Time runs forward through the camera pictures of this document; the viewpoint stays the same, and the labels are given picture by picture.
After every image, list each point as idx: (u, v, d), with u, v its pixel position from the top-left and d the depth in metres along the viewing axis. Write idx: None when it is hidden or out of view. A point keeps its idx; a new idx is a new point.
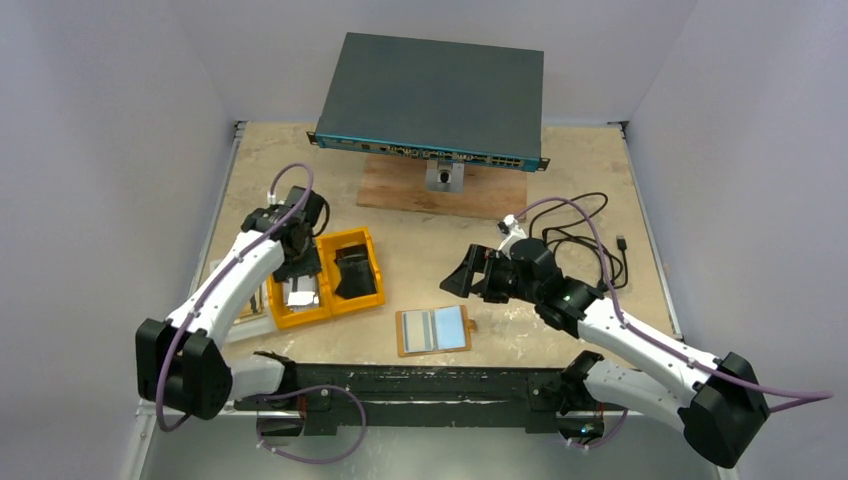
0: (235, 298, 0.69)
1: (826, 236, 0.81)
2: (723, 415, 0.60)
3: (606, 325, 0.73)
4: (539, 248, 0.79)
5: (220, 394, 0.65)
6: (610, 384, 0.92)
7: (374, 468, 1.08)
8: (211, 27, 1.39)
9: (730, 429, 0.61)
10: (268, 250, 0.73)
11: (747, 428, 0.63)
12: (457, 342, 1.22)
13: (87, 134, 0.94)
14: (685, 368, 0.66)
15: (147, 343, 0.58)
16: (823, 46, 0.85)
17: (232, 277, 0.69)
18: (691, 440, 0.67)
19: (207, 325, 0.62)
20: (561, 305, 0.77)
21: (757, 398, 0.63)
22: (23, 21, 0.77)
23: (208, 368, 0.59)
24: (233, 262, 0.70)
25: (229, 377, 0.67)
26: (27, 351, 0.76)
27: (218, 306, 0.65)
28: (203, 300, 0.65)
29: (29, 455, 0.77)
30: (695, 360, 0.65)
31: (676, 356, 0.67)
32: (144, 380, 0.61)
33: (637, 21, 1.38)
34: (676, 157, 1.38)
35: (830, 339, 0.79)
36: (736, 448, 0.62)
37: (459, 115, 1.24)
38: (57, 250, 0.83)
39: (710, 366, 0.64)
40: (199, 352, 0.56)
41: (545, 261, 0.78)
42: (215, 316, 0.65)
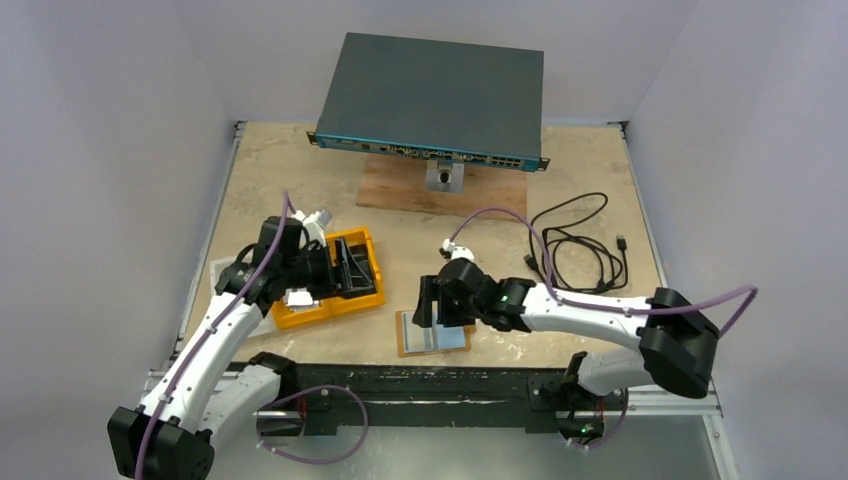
0: (209, 374, 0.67)
1: (826, 239, 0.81)
2: (673, 349, 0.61)
3: (544, 307, 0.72)
4: (460, 263, 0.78)
5: (202, 467, 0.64)
6: (594, 371, 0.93)
7: (374, 469, 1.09)
8: (210, 26, 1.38)
9: (688, 361, 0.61)
10: (242, 316, 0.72)
11: (707, 353, 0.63)
12: (457, 342, 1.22)
13: (89, 140, 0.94)
14: (624, 319, 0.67)
15: (120, 431, 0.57)
16: (824, 49, 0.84)
17: (206, 352, 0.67)
18: (666, 388, 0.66)
19: (179, 409, 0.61)
20: (502, 308, 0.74)
21: (699, 319, 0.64)
22: (23, 26, 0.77)
23: (184, 451, 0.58)
24: (206, 336, 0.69)
25: (211, 449, 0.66)
26: (27, 356, 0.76)
27: (191, 387, 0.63)
28: (175, 382, 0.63)
29: (31, 461, 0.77)
30: (630, 307, 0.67)
31: (613, 310, 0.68)
32: (124, 464, 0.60)
33: (639, 20, 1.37)
34: (676, 157, 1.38)
35: (829, 343, 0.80)
36: (704, 376, 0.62)
37: (459, 115, 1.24)
38: (57, 253, 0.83)
39: (645, 307, 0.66)
40: (172, 442, 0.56)
41: (470, 275, 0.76)
42: (189, 398, 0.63)
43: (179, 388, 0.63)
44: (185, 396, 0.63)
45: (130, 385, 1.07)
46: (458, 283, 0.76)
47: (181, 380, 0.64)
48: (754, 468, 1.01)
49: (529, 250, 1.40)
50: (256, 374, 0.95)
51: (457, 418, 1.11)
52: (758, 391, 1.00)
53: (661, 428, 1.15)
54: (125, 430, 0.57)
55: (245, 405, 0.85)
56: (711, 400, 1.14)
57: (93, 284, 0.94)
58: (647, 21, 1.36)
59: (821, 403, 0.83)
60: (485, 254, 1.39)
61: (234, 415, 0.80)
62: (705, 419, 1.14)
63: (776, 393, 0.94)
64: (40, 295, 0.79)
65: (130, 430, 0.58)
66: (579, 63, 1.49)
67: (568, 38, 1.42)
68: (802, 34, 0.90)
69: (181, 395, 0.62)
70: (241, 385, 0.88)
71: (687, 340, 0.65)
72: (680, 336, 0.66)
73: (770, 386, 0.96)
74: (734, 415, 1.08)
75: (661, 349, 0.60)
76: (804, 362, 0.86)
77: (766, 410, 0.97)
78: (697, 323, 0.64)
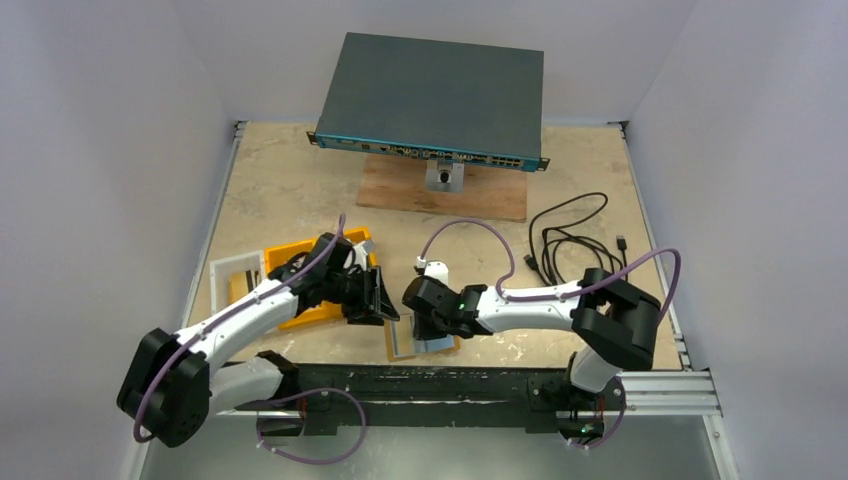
0: (239, 335, 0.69)
1: (826, 238, 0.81)
2: (605, 324, 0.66)
3: (494, 307, 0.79)
4: (419, 281, 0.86)
5: (192, 426, 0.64)
6: (580, 367, 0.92)
7: (374, 468, 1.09)
8: (209, 26, 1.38)
9: (621, 333, 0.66)
10: (285, 301, 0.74)
11: (647, 324, 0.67)
12: (447, 343, 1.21)
13: (87, 141, 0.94)
14: (559, 304, 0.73)
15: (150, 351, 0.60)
16: (824, 51, 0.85)
17: (243, 314, 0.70)
18: (615, 364, 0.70)
19: (208, 350, 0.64)
20: (461, 316, 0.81)
21: (631, 293, 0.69)
22: (25, 27, 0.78)
23: (193, 394, 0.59)
24: (251, 302, 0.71)
25: (207, 411, 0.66)
26: (28, 355, 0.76)
27: (225, 336, 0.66)
28: (212, 326, 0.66)
29: (31, 460, 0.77)
30: (562, 294, 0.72)
31: (549, 298, 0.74)
32: (129, 387, 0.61)
33: (639, 20, 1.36)
34: (677, 157, 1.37)
35: (829, 345, 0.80)
36: (643, 347, 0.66)
37: (459, 115, 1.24)
38: (58, 253, 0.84)
39: (576, 291, 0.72)
40: (188, 377, 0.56)
41: (428, 291, 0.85)
42: (218, 345, 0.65)
43: (213, 333, 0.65)
44: (216, 341, 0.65)
45: None
46: (419, 300, 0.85)
47: (218, 326, 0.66)
48: (752, 468, 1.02)
49: (528, 250, 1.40)
50: (262, 364, 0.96)
51: (457, 418, 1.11)
52: (758, 391, 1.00)
53: (662, 428, 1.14)
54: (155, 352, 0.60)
55: (245, 388, 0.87)
56: (711, 400, 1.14)
57: (93, 285, 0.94)
58: (648, 21, 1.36)
59: (821, 403, 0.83)
60: (485, 254, 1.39)
61: (230, 392, 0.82)
62: (705, 419, 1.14)
63: (776, 395, 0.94)
64: (38, 296, 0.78)
65: (158, 353, 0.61)
66: (579, 62, 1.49)
67: (568, 38, 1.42)
68: (802, 35, 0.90)
69: (214, 340, 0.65)
70: (247, 369, 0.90)
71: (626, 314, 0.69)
72: (620, 311, 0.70)
73: (770, 387, 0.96)
74: (734, 415, 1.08)
75: (591, 326, 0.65)
76: (804, 362, 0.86)
77: (766, 410, 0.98)
78: (630, 296, 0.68)
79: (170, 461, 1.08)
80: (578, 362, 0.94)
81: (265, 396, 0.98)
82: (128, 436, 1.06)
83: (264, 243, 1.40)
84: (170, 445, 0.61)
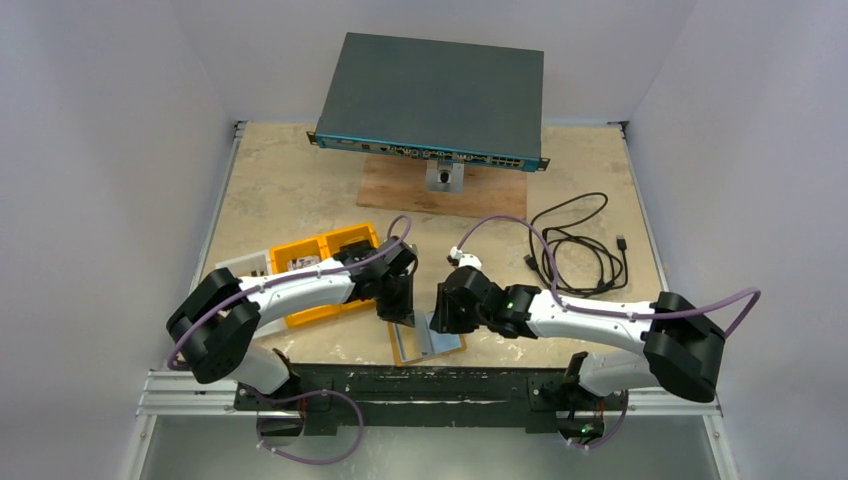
0: (289, 301, 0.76)
1: (827, 238, 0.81)
2: (677, 352, 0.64)
3: (550, 313, 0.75)
4: (466, 272, 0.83)
5: (222, 371, 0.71)
6: (596, 373, 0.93)
7: (374, 468, 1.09)
8: (209, 27, 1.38)
9: (691, 362, 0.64)
10: (343, 282, 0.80)
11: (712, 356, 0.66)
12: (453, 343, 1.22)
13: (87, 141, 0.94)
14: (628, 324, 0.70)
15: (214, 287, 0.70)
16: (824, 50, 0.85)
17: (301, 282, 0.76)
18: (671, 390, 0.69)
19: (261, 304, 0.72)
20: (508, 315, 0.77)
21: (703, 325, 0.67)
22: (25, 27, 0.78)
23: (235, 338, 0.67)
24: (310, 275, 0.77)
25: (240, 361, 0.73)
26: (27, 354, 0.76)
27: (279, 296, 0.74)
28: (271, 284, 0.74)
29: (29, 459, 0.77)
30: (635, 313, 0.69)
31: (617, 315, 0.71)
32: (183, 315, 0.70)
33: (639, 20, 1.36)
34: (677, 157, 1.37)
35: (831, 344, 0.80)
36: (708, 378, 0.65)
37: (458, 115, 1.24)
38: (58, 252, 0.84)
39: (649, 313, 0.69)
40: (238, 322, 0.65)
41: (476, 283, 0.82)
42: (270, 302, 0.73)
43: (270, 290, 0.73)
44: (270, 298, 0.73)
45: (129, 384, 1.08)
46: (465, 291, 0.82)
47: (276, 285, 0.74)
48: (754, 468, 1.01)
49: (528, 250, 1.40)
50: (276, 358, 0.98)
51: (457, 418, 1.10)
52: (758, 390, 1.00)
53: (661, 428, 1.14)
54: (217, 289, 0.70)
55: (253, 371, 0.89)
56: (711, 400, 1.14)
57: (93, 284, 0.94)
58: (648, 20, 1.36)
59: (822, 403, 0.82)
60: (485, 255, 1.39)
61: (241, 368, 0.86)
62: (705, 419, 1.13)
63: (777, 394, 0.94)
64: (37, 297, 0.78)
65: (219, 291, 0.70)
66: (578, 63, 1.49)
67: (569, 38, 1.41)
68: (803, 35, 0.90)
69: (269, 296, 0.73)
70: (266, 351, 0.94)
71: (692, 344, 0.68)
72: (686, 339, 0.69)
73: (770, 387, 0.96)
74: (734, 415, 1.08)
75: (665, 353, 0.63)
76: (805, 361, 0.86)
77: (766, 408, 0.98)
78: (701, 328, 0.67)
79: (170, 460, 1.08)
80: (592, 367, 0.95)
81: (264, 385, 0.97)
82: (128, 436, 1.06)
83: (264, 243, 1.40)
84: (199, 380, 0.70)
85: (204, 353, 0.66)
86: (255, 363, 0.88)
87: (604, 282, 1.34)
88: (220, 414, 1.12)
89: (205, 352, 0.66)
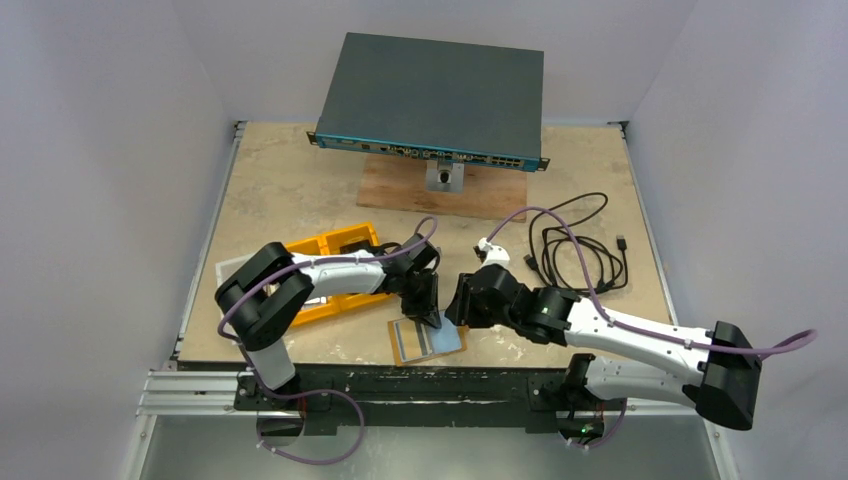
0: (331, 283, 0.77)
1: (827, 238, 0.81)
2: (730, 386, 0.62)
3: (593, 327, 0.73)
4: (496, 273, 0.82)
5: (266, 342, 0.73)
6: (611, 381, 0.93)
7: (373, 468, 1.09)
8: (209, 26, 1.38)
9: (739, 394, 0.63)
10: (378, 271, 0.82)
11: (753, 387, 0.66)
12: (452, 344, 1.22)
13: (87, 142, 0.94)
14: (684, 351, 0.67)
15: (268, 258, 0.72)
16: (825, 50, 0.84)
17: (344, 264, 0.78)
18: (705, 415, 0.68)
19: (312, 278, 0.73)
20: (541, 321, 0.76)
21: (752, 356, 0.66)
22: (25, 27, 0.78)
23: (289, 306, 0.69)
24: (351, 259, 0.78)
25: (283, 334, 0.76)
26: (26, 354, 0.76)
27: (327, 273, 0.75)
28: (320, 261, 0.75)
29: (27, 459, 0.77)
30: (693, 341, 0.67)
31: (672, 341, 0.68)
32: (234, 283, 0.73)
33: (639, 20, 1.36)
34: (677, 157, 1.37)
35: (831, 343, 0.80)
36: (749, 410, 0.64)
37: (458, 116, 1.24)
38: (58, 252, 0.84)
39: (707, 343, 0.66)
40: (293, 292, 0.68)
41: (505, 284, 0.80)
42: (319, 279, 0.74)
43: (319, 268, 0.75)
44: (319, 275, 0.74)
45: (129, 383, 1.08)
46: (493, 292, 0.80)
47: (324, 263, 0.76)
48: (754, 468, 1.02)
49: (528, 250, 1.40)
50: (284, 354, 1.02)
51: (457, 418, 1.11)
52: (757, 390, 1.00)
53: (662, 429, 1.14)
54: (272, 260, 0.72)
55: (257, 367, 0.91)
56: None
57: (92, 283, 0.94)
58: (649, 20, 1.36)
59: (823, 403, 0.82)
60: None
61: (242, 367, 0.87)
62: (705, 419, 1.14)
63: (777, 394, 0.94)
64: (37, 297, 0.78)
65: (273, 262, 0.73)
66: (578, 63, 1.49)
67: (569, 38, 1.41)
68: (803, 35, 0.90)
69: (318, 272, 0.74)
70: None
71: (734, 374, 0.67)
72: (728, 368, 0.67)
73: (770, 387, 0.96)
74: None
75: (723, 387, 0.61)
76: (806, 360, 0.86)
77: (766, 407, 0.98)
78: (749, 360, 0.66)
79: (169, 460, 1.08)
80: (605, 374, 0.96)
81: (269, 381, 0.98)
82: (128, 436, 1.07)
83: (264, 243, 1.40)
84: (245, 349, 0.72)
85: (256, 320, 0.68)
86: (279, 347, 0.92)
87: (604, 282, 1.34)
88: (220, 414, 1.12)
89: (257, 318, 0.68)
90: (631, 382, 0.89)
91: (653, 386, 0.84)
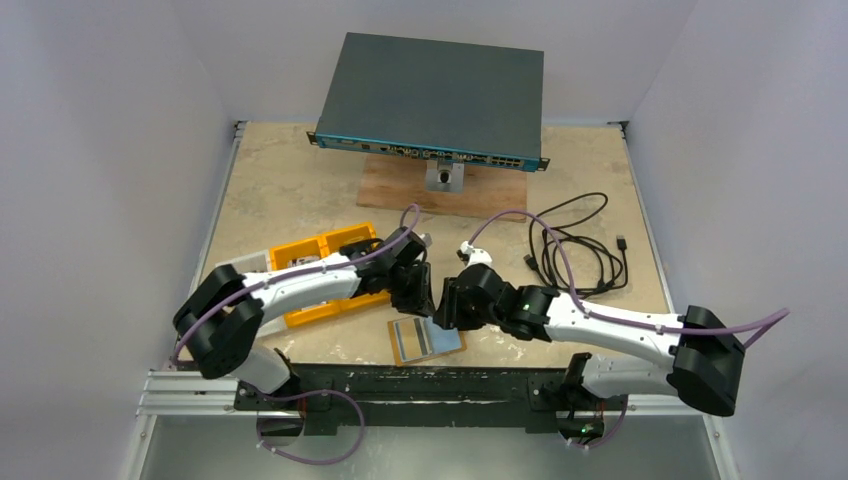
0: (292, 299, 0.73)
1: (826, 238, 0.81)
2: (705, 369, 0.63)
3: (570, 320, 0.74)
4: (480, 271, 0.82)
5: (228, 366, 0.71)
6: (605, 377, 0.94)
7: (374, 468, 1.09)
8: (209, 26, 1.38)
9: (716, 378, 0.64)
10: (349, 277, 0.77)
11: (734, 371, 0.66)
12: (452, 343, 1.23)
13: (87, 142, 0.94)
14: (656, 336, 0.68)
15: (217, 283, 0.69)
16: (824, 51, 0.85)
17: (306, 278, 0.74)
18: (691, 402, 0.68)
19: (266, 301, 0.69)
20: (524, 317, 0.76)
21: (729, 340, 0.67)
22: (25, 27, 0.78)
23: (239, 335, 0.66)
24: (317, 270, 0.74)
25: (245, 357, 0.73)
26: (27, 354, 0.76)
27: (284, 292, 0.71)
28: (275, 280, 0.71)
29: (27, 460, 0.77)
30: (663, 326, 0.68)
31: (644, 327, 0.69)
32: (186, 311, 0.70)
33: (639, 20, 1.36)
34: (677, 157, 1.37)
35: (830, 343, 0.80)
36: (730, 394, 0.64)
37: (458, 116, 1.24)
38: (58, 252, 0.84)
39: (678, 327, 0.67)
40: (244, 319, 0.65)
41: (490, 283, 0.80)
42: (276, 298, 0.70)
43: (275, 286, 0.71)
44: (275, 294, 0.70)
45: (129, 383, 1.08)
46: (479, 291, 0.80)
47: (281, 281, 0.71)
48: (754, 468, 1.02)
49: (529, 249, 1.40)
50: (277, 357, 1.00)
51: (457, 418, 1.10)
52: (758, 391, 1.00)
53: (662, 429, 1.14)
54: (221, 285, 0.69)
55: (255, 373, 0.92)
56: None
57: (92, 283, 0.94)
58: (649, 20, 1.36)
59: (823, 403, 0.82)
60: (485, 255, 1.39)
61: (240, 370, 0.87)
62: (705, 419, 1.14)
63: (776, 394, 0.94)
64: (37, 297, 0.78)
65: (222, 287, 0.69)
66: (578, 63, 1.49)
67: (569, 38, 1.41)
68: (803, 35, 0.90)
69: (273, 292, 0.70)
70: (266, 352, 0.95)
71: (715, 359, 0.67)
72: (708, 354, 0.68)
73: (769, 387, 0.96)
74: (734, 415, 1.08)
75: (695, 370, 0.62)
76: (805, 360, 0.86)
77: (766, 407, 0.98)
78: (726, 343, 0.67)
79: (170, 460, 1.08)
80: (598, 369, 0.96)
81: (266, 385, 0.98)
82: (128, 436, 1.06)
83: (264, 243, 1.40)
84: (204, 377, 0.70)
85: (209, 349, 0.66)
86: (256, 363, 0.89)
87: (604, 281, 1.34)
88: (220, 414, 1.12)
89: (210, 347, 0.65)
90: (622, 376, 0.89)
91: (643, 378, 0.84)
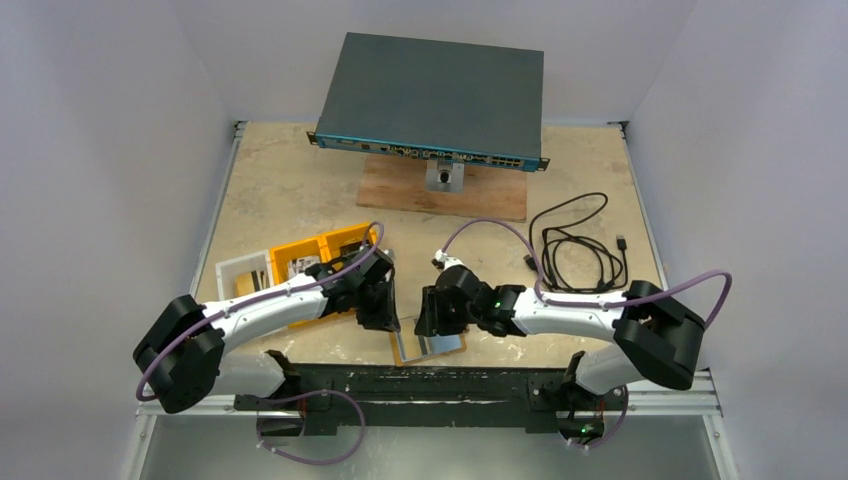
0: (255, 325, 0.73)
1: (826, 238, 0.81)
2: (648, 338, 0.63)
3: (532, 309, 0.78)
4: (458, 272, 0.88)
5: (193, 397, 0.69)
6: (592, 368, 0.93)
7: (374, 468, 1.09)
8: (209, 26, 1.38)
9: (662, 347, 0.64)
10: (314, 299, 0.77)
11: (688, 341, 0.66)
12: (452, 343, 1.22)
13: (87, 141, 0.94)
14: (601, 313, 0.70)
15: (176, 315, 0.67)
16: (824, 51, 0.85)
17: (268, 302, 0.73)
18: (650, 378, 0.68)
19: (226, 330, 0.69)
20: (496, 314, 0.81)
21: (678, 311, 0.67)
22: (25, 27, 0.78)
23: (200, 366, 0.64)
24: (281, 293, 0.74)
25: (211, 386, 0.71)
26: (28, 354, 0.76)
27: (246, 319, 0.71)
28: (236, 308, 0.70)
29: (27, 460, 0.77)
30: (606, 302, 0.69)
31: (591, 305, 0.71)
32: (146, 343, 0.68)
33: (639, 20, 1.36)
34: (677, 157, 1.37)
35: (830, 343, 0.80)
36: (683, 365, 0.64)
37: (458, 116, 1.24)
38: (59, 252, 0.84)
39: (620, 301, 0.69)
40: (203, 351, 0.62)
41: (467, 283, 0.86)
42: (236, 327, 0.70)
43: (236, 315, 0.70)
44: (236, 322, 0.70)
45: (129, 383, 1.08)
46: (457, 290, 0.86)
47: (242, 309, 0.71)
48: (754, 468, 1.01)
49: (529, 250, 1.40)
50: (270, 362, 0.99)
51: (457, 417, 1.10)
52: (758, 390, 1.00)
53: (661, 428, 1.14)
54: (179, 317, 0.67)
55: (248, 379, 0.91)
56: (710, 400, 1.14)
57: (92, 283, 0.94)
58: (649, 20, 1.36)
59: (823, 402, 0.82)
60: (485, 255, 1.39)
61: (232, 378, 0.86)
62: (705, 419, 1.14)
63: (776, 394, 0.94)
64: (36, 298, 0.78)
65: (182, 319, 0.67)
66: (578, 63, 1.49)
67: (569, 38, 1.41)
68: (803, 35, 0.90)
69: (234, 320, 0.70)
70: (256, 361, 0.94)
71: (668, 331, 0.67)
72: (662, 327, 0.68)
73: (769, 387, 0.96)
74: (735, 415, 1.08)
75: (633, 338, 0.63)
76: (805, 361, 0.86)
77: (767, 407, 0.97)
78: (675, 314, 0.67)
79: (170, 460, 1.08)
80: (586, 363, 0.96)
81: (260, 389, 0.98)
82: (128, 436, 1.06)
83: (264, 243, 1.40)
84: (170, 410, 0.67)
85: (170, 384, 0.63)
86: (246, 371, 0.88)
87: (604, 281, 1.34)
88: (221, 414, 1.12)
89: (171, 382, 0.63)
90: (605, 364, 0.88)
91: (621, 364, 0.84)
